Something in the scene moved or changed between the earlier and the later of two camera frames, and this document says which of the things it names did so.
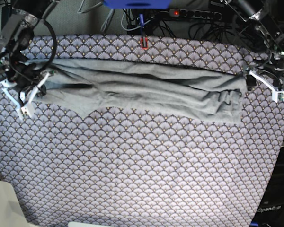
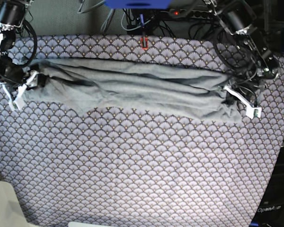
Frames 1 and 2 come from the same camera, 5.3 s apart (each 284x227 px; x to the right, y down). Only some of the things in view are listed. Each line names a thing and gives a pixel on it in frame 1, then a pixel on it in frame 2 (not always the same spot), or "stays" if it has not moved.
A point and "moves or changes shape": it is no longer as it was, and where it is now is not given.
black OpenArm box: [276, 205] stays
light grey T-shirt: [93, 87] moves or changes shape
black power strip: [195, 13] stays
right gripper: [276, 67] to [248, 85]
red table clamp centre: [143, 47] stays
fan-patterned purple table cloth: [136, 167] stays
